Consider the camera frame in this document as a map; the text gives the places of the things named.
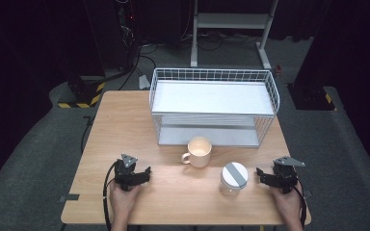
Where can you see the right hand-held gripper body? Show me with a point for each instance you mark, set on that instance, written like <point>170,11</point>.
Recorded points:
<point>285,176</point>

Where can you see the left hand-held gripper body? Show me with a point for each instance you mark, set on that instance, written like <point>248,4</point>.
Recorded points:
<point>124,174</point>

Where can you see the clear jar with white lid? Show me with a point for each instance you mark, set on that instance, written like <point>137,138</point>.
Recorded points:
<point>233,178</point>

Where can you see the person's right hand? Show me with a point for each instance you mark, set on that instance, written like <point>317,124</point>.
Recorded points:
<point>286,203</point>

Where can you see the cream ceramic mug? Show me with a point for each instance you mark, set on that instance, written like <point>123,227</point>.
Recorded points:
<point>199,154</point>

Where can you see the grey tape strip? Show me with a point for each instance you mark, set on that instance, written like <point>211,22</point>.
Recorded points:
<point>70,198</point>

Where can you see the black yellow striped stand base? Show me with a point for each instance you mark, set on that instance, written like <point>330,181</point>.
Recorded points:
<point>83,96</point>
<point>311,97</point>

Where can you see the grey power adapter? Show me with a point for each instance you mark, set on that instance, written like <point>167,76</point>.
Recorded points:
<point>144,82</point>

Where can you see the small red object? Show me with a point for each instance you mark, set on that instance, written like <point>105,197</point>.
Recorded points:
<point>278,70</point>

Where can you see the dark equipment tower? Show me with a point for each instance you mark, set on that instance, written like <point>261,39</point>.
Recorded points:
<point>112,32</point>

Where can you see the white metal stand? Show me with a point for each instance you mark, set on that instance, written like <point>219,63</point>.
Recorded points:
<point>231,20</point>

